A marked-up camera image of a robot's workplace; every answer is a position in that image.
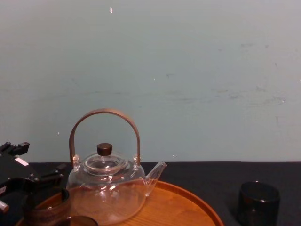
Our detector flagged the clear glass teapot wooden handle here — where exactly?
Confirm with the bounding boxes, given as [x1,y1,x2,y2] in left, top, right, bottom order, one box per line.
[66,108,168,225]

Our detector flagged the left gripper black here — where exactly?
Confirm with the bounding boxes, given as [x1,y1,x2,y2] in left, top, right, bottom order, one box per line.
[0,141,68,188]

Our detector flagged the dark tinted glass cup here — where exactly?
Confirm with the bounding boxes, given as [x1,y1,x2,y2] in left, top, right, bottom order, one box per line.
[237,181,281,226]

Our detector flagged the brown tinted glass cup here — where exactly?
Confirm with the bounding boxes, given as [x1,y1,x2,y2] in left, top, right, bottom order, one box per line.
[22,187,71,226]
[55,215,99,226]

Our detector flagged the thin dark cable silver plug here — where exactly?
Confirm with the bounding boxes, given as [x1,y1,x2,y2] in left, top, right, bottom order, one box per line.
[0,178,33,212]

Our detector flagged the round brown wooden tray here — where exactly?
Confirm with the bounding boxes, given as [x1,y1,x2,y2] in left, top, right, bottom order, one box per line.
[15,180,224,226]

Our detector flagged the black table cloth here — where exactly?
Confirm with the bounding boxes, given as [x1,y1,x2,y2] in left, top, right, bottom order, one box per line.
[0,161,301,226]

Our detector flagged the glass lid dark knob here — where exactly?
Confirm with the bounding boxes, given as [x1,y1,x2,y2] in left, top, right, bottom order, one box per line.
[83,143,129,176]

